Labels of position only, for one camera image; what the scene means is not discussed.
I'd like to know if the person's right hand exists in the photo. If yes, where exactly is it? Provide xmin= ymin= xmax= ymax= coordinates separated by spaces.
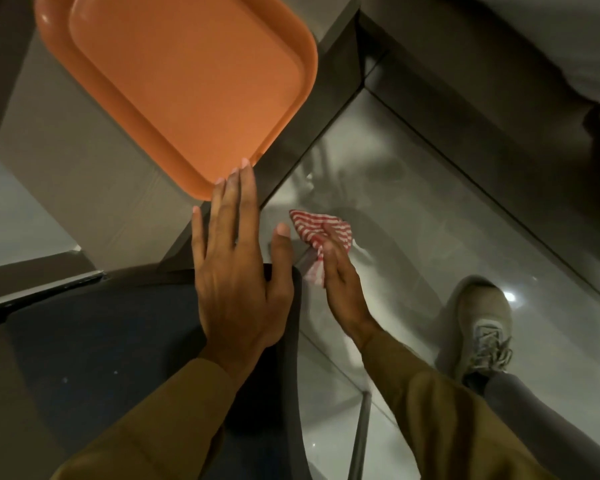
xmin=321 ymin=224 xmax=381 ymax=348

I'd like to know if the person's left hand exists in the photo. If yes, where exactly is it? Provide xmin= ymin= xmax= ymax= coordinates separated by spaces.
xmin=191 ymin=158 xmax=295 ymax=378

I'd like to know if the red white checkered cloth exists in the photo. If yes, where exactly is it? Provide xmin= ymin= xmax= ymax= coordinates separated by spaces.
xmin=289 ymin=209 xmax=353 ymax=288

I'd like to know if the dark chair with metal legs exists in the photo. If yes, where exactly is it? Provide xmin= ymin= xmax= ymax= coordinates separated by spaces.
xmin=0 ymin=264 xmax=372 ymax=480

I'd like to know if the orange plastic tray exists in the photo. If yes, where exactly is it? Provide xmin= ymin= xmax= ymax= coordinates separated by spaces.
xmin=33 ymin=0 xmax=319 ymax=201

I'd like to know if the person's right forearm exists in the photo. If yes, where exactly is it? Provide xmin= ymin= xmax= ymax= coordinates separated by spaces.
xmin=362 ymin=329 xmax=556 ymax=480

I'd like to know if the person's left forearm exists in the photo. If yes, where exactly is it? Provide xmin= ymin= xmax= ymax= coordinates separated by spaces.
xmin=49 ymin=357 xmax=241 ymax=480

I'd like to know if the person's right beige sneaker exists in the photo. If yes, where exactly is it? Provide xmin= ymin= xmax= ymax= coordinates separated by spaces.
xmin=453 ymin=282 xmax=513 ymax=381

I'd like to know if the person's right grey trouser leg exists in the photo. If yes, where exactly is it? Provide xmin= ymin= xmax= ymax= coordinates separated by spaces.
xmin=482 ymin=372 xmax=600 ymax=480

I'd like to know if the dark brown desk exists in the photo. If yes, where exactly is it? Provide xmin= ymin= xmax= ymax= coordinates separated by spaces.
xmin=0 ymin=250 xmax=106 ymax=480

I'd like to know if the white bed mattress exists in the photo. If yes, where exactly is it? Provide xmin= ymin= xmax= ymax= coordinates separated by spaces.
xmin=459 ymin=0 xmax=600 ymax=141

